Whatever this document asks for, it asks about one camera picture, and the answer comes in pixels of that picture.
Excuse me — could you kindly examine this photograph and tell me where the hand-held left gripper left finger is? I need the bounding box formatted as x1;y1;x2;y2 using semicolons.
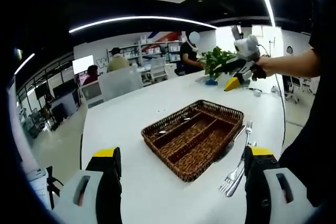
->
54;146;123;224

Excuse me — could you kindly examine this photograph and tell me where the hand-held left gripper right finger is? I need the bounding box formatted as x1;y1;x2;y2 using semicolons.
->
244;144;317;224

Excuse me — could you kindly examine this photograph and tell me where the silver fork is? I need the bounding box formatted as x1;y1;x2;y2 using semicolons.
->
225;121;254;198
218;154;246;194

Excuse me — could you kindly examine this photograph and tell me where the silver knife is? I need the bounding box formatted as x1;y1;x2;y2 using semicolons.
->
214;125;247;163

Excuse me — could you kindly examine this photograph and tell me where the brown wicker utensil storage tray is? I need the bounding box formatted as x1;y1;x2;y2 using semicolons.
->
141;100;245;183

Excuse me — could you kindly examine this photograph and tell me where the white storage shelf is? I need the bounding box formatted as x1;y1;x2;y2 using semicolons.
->
106;34;184;65

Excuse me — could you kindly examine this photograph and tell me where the person's right hand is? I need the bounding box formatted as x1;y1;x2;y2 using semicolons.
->
251;56;275;82

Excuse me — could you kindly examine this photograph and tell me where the green potted plant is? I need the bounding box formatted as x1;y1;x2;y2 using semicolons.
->
203;46;238;80

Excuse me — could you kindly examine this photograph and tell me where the black tripod with monitor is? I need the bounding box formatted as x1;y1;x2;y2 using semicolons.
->
230;24;245;41

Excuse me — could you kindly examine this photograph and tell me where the person's black clothing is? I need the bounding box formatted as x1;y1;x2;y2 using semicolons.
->
278;24;336;208

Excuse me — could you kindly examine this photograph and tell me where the black tripod stand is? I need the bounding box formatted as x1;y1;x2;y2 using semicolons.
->
46;165;65;210

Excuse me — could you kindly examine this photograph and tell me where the white mesh office chair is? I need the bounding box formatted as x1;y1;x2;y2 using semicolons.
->
150;56;169;82

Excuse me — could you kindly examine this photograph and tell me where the grey white chair back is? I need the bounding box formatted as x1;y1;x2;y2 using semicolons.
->
80;81;104;109

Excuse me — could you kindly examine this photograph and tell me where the frosted desk partition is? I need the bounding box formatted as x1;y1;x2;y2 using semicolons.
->
98;66;144;102

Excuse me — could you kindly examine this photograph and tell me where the black computer monitor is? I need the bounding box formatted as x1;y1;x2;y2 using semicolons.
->
52;79;79;99

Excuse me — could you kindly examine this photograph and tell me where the white monitor screen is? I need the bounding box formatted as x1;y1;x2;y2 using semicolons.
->
72;55;95;76

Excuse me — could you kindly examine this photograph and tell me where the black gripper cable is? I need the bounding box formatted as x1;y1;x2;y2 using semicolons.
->
274;74;287;154

